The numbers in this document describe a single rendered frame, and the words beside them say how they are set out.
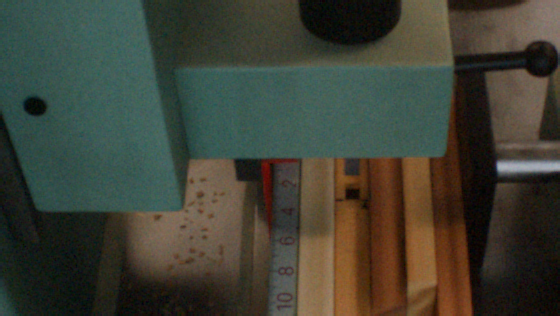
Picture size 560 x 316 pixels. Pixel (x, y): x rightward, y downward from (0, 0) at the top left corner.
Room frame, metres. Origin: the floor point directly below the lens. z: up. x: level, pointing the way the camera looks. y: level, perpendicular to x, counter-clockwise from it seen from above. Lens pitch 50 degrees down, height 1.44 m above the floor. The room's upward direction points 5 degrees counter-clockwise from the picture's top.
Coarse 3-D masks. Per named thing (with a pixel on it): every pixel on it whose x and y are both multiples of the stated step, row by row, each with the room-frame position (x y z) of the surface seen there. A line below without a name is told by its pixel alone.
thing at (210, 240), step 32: (192, 160) 0.54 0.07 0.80; (224, 160) 0.54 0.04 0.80; (192, 192) 0.51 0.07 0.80; (224, 192) 0.51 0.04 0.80; (128, 224) 0.49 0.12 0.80; (160, 224) 0.48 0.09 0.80; (192, 224) 0.48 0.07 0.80; (224, 224) 0.48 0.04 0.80; (128, 256) 0.46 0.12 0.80; (160, 256) 0.46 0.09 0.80; (192, 256) 0.45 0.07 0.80; (224, 256) 0.45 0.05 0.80; (96, 288) 0.43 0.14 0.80; (128, 288) 0.43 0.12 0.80; (160, 288) 0.43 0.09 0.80; (192, 288) 0.43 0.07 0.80; (224, 288) 0.42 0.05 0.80
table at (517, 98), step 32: (448, 0) 0.59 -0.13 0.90; (480, 0) 0.59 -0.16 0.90; (512, 0) 0.59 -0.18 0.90; (544, 0) 0.59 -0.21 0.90; (480, 32) 0.56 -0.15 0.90; (512, 32) 0.55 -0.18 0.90; (544, 32) 0.55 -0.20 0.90; (512, 96) 0.49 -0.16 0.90; (544, 96) 0.49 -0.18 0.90; (512, 128) 0.46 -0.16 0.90; (512, 192) 0.41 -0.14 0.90; (544, 192) 0.41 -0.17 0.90; (512, 224) 0.38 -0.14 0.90; (544, 224) 0.38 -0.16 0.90; (512, 256) 0.36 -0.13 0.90; (544, 256) 0.36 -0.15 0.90; (480, 288) 0.34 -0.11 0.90; (512, 288) 0.34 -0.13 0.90; (544, 288) 0.34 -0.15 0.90
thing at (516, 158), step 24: (456, 96) 0.43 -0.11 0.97; (480, 96) 0.41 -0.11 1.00; (456, 120) 0.43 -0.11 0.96; (480, 120) 0.39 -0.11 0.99; (480, 144) 0.37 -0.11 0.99; (504, 144) 0.40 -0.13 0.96; (528, 144) 0.40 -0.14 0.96; (552, 144) 0.39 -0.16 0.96; (480, 168) 0.36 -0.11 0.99; (504, 168) 0.38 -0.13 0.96; (528, 168) 0.38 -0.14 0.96; (552, 168) 0.38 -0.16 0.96; (480, 192) 0.35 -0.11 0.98; (480, 216) 0.35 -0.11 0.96; (480, 240) 0.35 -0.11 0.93; (480, 264) 0.35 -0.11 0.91
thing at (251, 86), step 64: (192, 0) 0.42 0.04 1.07; (256, 0) 0.42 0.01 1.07; (192, 64) 0.37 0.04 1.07; (256, 64) 0.37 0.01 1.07; (320, 64) 0.37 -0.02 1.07; (384, 64) 0.36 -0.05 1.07; (448, 64) 0.36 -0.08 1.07; (192, 128) 0.37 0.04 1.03; (256, 128) 0.37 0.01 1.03; (320, 128) 0.37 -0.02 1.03; (384, 128) 0.36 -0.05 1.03; (448, 128) 0.36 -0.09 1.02
